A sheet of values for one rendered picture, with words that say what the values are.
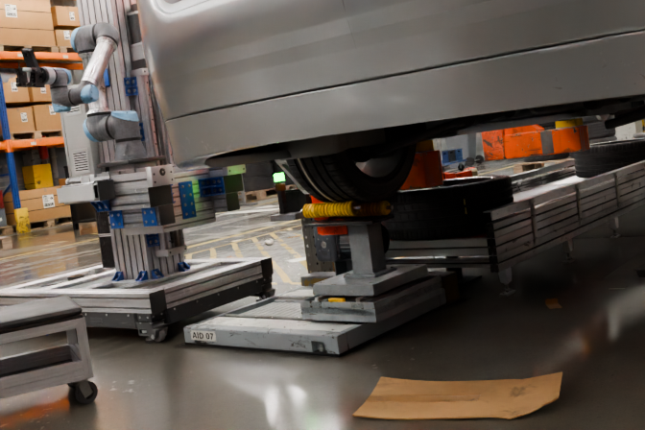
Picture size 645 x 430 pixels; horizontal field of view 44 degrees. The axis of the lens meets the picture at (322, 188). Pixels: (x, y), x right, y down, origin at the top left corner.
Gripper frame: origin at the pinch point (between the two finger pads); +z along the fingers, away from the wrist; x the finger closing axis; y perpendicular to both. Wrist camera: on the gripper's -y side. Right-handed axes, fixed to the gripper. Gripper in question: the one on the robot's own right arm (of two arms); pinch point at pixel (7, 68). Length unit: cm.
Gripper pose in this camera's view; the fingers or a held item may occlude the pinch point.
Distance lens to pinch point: 345.8
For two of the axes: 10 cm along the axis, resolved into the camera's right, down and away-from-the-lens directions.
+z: -3.6, 1.0, -9.3
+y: 0.0, 9.9, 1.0
